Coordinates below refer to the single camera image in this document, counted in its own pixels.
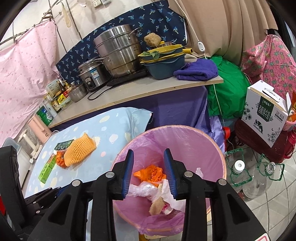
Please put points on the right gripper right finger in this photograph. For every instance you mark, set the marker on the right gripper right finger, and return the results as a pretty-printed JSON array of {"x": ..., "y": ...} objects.
[{"x": 232, "y": 219}]

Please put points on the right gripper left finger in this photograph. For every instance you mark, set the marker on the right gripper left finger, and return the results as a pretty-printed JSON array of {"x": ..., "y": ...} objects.
[{"x": 66, "y": 218}]

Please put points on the orange foam fruit net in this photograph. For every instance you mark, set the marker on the orange foam fruit net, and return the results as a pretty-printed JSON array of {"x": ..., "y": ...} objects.
[{"x": 79, "y": 149}]

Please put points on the tan loofah scrub pad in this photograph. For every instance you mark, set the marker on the tan loofah scrub pad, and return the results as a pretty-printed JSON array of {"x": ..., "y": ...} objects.
[{"x": 157, "y": 206}]

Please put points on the orange plastic bag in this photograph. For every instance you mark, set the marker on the orange plastic bag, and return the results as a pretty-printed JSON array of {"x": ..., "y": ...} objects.
[{"x": 151, "y": 174}]

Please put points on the red plastic bag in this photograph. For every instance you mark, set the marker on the red plastic bag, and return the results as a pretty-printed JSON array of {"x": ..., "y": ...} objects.
[{"x": 60, "y": 158}]

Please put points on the pink floral paper cup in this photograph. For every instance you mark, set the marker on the pink floral paper cup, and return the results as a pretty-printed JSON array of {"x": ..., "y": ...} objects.
[{"x": 167, "y": 209}]

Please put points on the pink trash bin with liner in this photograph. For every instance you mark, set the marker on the pink trash bin with liner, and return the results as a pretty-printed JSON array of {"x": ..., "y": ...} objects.
[{"x": 189, "y": 145}]

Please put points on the clear plastic jug metal cap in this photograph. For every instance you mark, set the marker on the clear plastic jug metal cap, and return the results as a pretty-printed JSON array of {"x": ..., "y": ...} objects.
[{"x": 262, "y": 177}]

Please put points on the small green box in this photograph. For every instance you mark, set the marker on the small green box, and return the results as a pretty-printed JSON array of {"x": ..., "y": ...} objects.
[{"x": 48, "y": 167}]

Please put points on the clear plastic jug white cap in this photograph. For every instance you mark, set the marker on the clear plastic jug white cap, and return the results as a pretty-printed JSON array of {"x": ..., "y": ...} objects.
[{"x": 237, "y": 175}]

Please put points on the cream electric kettle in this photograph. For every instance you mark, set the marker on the cream electric kettle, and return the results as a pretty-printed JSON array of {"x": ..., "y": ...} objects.
[{"x": 30, "y": 144}]

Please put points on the pink electric kettle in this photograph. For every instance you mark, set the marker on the pink electric kettle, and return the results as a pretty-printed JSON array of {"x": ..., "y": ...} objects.
[{"x": 42, "y": 132}]

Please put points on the red thermos flask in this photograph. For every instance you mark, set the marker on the red thermos flask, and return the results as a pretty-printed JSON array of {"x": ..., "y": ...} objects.
[{"x": 290, "y": 145}]

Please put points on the light blue dotted tablecloth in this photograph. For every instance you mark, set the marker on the light blue dotted tablecloth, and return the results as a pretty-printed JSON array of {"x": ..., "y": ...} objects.
[{"x": 111, "y": 131}]

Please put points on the green white box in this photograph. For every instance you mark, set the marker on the green white box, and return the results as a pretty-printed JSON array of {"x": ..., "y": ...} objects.
[{"x": 44, "y": 115}]

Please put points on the white milk gift box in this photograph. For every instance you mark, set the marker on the white milk gift box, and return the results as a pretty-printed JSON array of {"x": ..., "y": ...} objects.
[{"x": 265, "y": 111}]

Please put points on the green fabric bundle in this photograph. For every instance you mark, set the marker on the green fabric bundle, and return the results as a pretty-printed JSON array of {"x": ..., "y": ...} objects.
[{"x": 227, "y": 99}]

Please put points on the small steel bowl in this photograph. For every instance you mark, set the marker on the small steel bowl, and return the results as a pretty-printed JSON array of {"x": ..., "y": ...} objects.
[{"x": 78, "y": 92}]

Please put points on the steel rice cooker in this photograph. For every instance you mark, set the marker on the steel rice cooker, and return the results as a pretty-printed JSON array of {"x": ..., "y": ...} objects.
[{"x": 94, "y": 74}]

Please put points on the pink dotted curtain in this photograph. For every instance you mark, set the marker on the pink dotted curtain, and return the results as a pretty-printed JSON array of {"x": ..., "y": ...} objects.
[{"x": 27, "y": 67}]

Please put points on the purple folded towel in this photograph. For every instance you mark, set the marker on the purple folded towel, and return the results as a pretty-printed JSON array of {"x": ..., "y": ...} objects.
[{"x": 200, "y": 70}]

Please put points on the black induction cooktop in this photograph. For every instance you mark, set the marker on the black induction cooktop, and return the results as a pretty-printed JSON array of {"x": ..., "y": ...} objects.
[{"x": 128, "y": 78}]

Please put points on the pink pineapple print cloth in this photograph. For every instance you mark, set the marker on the pink pineapple print cloth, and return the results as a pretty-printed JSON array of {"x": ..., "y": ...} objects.
[{"x": 271, "y": 62}]

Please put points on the dark teal plastic basin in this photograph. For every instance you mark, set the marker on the dark teal plastic basin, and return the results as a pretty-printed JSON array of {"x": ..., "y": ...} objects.
[{"x": 166, "y": 68}]

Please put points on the large steel steamer pot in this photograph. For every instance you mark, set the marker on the large steel steamer pot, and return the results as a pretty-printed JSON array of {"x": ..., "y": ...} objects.
[{"x": 121, "y": 47}]

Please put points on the beige curtain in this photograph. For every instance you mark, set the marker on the beige curtain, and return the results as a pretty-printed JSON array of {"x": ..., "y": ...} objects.
[{"x": 226, "y": 28}]

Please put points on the brown loofah sponge on basin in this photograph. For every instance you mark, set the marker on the brown loofah sponge on basin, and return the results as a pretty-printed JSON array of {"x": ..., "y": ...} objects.
[{"x": 152, "y": 40}]

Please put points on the white cord switch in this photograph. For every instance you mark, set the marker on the white cord switch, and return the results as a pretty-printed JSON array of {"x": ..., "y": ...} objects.
[{"x": 201, "y": 46}]

